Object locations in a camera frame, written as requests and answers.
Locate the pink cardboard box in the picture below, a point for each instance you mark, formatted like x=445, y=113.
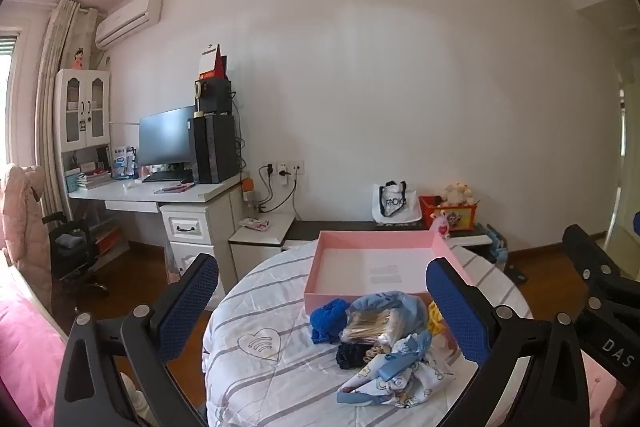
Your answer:
x=350, y=257

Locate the white wall outlet strip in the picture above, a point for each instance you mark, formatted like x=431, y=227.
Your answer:
x=297, y=167

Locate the white side table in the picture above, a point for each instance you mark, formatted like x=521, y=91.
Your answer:
x=260, y=237

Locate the white tote bag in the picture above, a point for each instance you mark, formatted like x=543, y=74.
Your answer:
x=395, y=207

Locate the white plug charger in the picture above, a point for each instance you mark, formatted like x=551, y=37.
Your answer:
x=284, y=173

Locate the beige curtain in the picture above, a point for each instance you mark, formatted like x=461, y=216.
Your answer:
x=55, y=72

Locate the black keyboard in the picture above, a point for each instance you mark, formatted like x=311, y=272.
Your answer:
x=167, y=177

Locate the white striped quilt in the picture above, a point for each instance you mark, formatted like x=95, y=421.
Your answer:
x=260, y=382

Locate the baby print pouch blue ribbon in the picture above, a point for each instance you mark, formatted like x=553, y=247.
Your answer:
x=400, y=377

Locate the blue crochet piece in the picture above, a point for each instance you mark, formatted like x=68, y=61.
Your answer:
x=327, y=319

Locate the black office chair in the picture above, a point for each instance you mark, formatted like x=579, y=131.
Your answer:
x=75, y=257

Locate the white wooden bed frame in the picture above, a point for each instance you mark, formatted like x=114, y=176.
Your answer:
x=35, y=302

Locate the patterned pink pouch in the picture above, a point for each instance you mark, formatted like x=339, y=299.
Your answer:
x=254, y=223

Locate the black computer monitor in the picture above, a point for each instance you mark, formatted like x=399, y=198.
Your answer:
x=165, y=139

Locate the cream plush toy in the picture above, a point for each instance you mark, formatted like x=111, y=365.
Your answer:
x=457, y=194

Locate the navy knitted scrunchie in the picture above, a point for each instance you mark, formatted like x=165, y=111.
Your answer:
x=352, y=357

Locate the small doll figure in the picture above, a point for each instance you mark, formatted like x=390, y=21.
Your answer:
x=77, y=59

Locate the black and white tv cabinet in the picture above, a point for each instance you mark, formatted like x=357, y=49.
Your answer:
x=307, y=227

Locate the window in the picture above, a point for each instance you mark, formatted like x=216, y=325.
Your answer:
x=5, y=107

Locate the white air conditioner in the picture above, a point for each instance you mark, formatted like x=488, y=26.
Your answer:
x=127, y=19

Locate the pink plush figure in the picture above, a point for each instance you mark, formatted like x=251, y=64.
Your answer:
x=442, y=227

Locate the red toy box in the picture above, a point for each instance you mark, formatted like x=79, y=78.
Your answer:
x=462, y=218

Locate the white desk with drawers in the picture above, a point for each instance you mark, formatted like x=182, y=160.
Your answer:
x=210, y=192

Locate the light blue fleece cloth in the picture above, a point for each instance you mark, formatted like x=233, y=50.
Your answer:
x=407, y=312

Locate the black computer tower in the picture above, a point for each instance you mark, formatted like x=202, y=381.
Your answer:
x=215, y=147

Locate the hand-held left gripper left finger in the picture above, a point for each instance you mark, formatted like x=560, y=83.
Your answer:
x=185, y=307

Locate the black box on tower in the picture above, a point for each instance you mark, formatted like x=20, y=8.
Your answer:
x=219, y=97

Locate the orange capped bottle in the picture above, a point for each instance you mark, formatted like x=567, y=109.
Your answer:
x=248, y=192

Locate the red and white calendar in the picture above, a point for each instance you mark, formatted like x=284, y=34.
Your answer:
x=207, y=62

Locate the blue and white packet box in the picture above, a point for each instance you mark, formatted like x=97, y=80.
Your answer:
x=124, y=163

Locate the yellow crochet piece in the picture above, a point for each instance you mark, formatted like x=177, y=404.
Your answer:
x=436, y=319

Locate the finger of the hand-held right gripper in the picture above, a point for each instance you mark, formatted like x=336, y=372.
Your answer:
x=585, y=252

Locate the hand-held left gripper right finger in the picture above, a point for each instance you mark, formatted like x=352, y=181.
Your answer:
x=457, y=312

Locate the stack of books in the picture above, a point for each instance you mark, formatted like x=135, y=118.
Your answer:
x=95, y=181

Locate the clear bag of cotton swabs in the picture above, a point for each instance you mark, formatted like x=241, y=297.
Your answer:
x=370, y=327

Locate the black floor gadget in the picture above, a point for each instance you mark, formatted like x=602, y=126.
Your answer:
x=517, y=274

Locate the white glass door cabinet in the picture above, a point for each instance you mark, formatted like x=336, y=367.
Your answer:
x=80, y=107

